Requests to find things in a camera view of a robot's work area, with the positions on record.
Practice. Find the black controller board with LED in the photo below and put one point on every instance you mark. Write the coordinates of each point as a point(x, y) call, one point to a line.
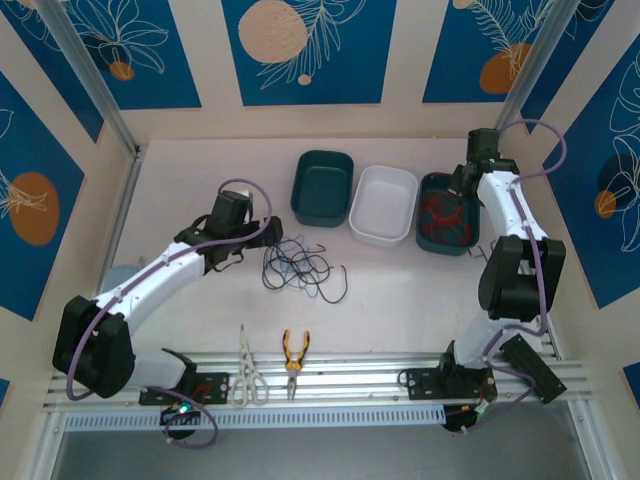
point(180, 414)
point(465, 417)

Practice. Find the white plastic bin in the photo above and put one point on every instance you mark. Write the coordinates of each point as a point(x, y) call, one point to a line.
point(382, 205)

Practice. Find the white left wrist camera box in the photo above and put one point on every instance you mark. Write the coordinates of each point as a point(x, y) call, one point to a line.
point(246, 195)

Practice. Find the dark teal plastic bin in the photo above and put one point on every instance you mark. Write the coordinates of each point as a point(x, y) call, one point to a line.
point(320, 190)
point(425, 245)

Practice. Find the light blue pouch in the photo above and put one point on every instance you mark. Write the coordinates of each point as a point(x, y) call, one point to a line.
point(117, 275)

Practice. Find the yellow and black pliers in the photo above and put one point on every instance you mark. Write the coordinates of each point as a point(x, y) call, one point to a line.
point(295, 360)

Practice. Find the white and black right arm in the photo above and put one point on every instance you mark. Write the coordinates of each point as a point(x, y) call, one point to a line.
point(500, 210)

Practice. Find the black rectangular box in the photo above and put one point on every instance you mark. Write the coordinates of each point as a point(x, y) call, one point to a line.
point(535, 370)

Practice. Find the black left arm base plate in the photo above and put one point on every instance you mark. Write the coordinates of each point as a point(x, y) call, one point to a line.
point(215, 387)

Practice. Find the aluminium rail frame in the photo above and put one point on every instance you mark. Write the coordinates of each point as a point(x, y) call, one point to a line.
point(350, 370)

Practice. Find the aluminium corner post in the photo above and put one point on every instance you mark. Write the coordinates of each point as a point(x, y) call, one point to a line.
point(90, 75)
point(530, 75)

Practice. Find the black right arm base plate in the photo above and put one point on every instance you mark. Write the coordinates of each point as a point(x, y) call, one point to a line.
point(420, 385)

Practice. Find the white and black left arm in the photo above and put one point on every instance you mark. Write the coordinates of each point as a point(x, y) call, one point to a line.
point(150, 280)

